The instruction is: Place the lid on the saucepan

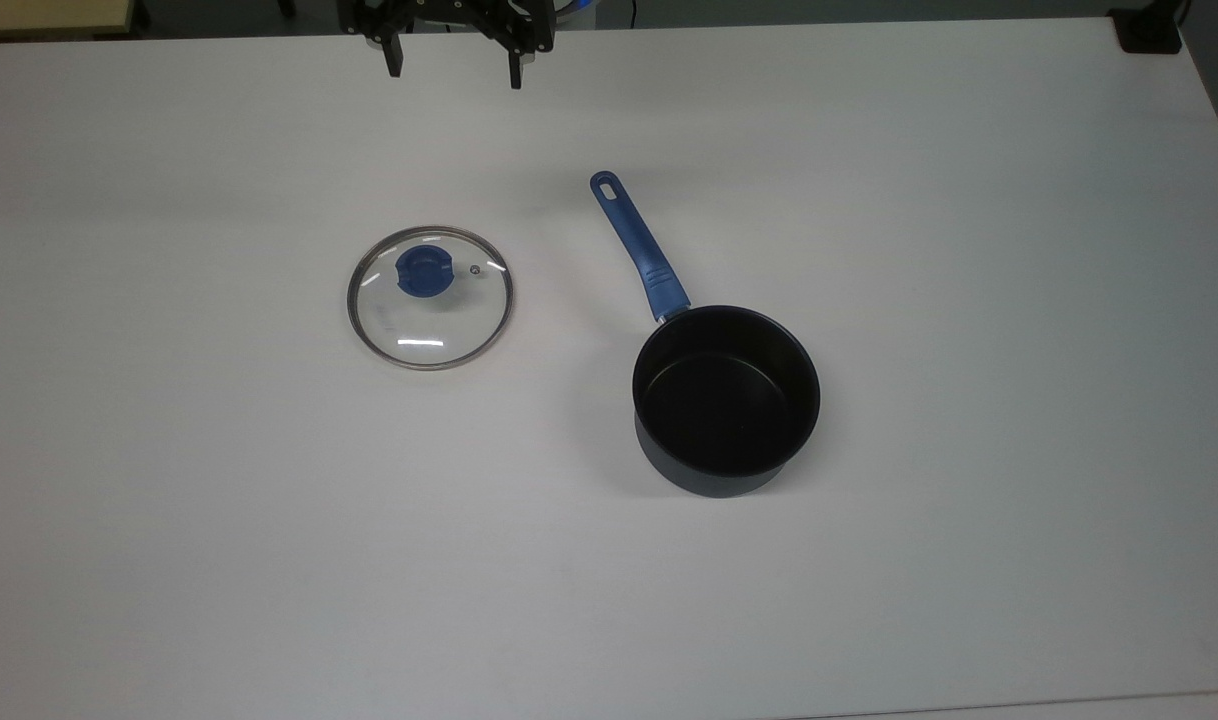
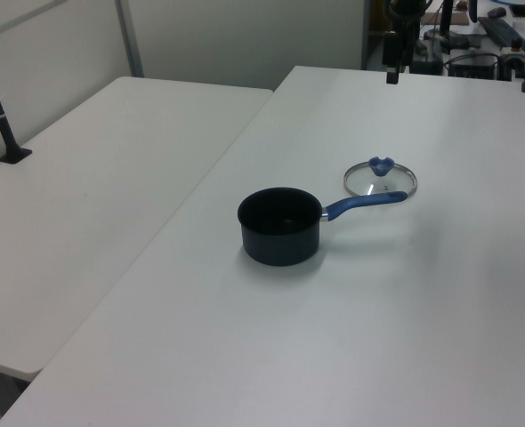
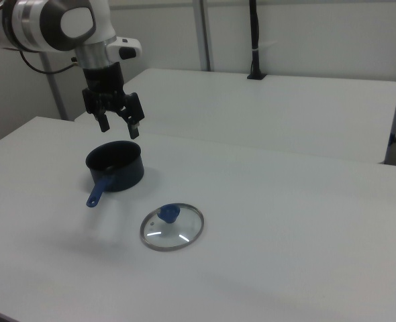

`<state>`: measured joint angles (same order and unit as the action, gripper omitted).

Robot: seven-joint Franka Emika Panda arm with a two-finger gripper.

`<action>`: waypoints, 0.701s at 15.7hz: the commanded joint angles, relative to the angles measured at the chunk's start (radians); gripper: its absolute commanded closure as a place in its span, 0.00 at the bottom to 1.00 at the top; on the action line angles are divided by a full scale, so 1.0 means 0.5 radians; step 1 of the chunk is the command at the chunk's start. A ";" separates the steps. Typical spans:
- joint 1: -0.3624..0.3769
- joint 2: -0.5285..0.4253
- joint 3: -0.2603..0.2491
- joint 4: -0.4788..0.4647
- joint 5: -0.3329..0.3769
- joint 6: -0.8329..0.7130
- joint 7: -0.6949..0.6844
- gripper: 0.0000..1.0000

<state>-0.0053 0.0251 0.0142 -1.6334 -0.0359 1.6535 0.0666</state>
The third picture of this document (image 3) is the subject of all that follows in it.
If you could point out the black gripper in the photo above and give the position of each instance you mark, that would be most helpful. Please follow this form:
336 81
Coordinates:
103 84

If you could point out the glass lid with blue knob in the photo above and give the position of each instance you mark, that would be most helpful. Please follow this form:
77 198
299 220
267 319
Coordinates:
171 228

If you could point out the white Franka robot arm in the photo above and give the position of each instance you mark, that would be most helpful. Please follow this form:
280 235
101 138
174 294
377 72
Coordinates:
33 23

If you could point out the dark blue saucepan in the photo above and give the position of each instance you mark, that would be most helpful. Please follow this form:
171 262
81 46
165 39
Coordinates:
121 171

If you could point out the white background table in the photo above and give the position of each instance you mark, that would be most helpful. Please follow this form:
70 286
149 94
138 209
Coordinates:
268 110

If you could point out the black pole with base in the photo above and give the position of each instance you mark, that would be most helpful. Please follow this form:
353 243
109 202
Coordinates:
255 40

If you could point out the aluminium frame post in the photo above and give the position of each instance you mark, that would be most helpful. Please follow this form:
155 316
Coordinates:
204 33

